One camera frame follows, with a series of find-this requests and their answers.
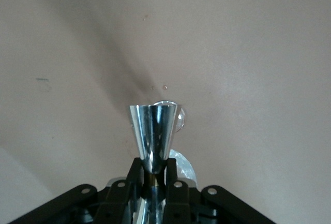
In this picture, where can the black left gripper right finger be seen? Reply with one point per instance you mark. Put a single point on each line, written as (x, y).
(177, 203)

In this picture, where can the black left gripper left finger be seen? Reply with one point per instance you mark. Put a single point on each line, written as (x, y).
(121, 200)

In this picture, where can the steel double jigger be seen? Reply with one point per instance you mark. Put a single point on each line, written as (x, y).
(152, 136)

